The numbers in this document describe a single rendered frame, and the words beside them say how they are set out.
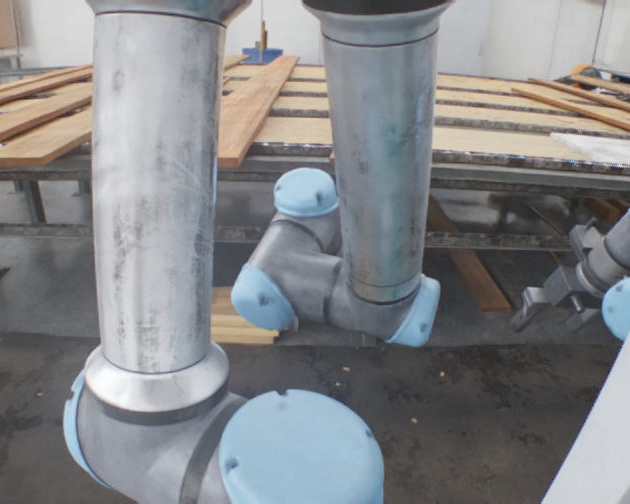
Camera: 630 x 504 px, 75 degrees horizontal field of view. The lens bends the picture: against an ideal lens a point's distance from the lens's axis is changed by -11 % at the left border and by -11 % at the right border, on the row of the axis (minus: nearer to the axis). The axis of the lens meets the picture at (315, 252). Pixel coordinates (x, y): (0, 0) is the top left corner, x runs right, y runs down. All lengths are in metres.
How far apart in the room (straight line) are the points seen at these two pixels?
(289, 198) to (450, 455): 1.21
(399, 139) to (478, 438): 1.43
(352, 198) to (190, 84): 0.15
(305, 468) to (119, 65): 0.28
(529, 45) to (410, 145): 8.02
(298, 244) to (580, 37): 8.37
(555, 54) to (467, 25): 1.94
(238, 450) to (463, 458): 1.31
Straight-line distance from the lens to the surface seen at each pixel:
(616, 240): 0.76
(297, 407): 0.35
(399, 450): 1.56
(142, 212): 0.29
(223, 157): 1.22
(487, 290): 2.43
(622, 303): 0.60
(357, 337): 1.97
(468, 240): 1.66
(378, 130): 0.30
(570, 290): 0.78
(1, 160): 1.49
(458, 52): 7.24
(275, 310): 0.48
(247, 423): 0.34
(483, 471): 1.58
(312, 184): 0.54
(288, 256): 0.50
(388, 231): 0.36
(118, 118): 0.29
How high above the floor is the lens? 1.21
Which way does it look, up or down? 27 degrees down
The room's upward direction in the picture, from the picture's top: 3 degrees clockwise
